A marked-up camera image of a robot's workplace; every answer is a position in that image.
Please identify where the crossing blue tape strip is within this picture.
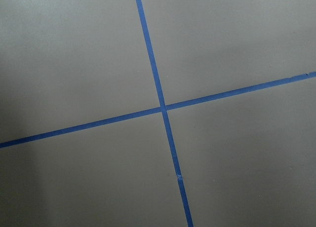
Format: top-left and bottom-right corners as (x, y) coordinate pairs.
(0, 72), (316, 149)

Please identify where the long blue tape strip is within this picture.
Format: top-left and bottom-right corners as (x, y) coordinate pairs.
(135, 0), (194, 227)

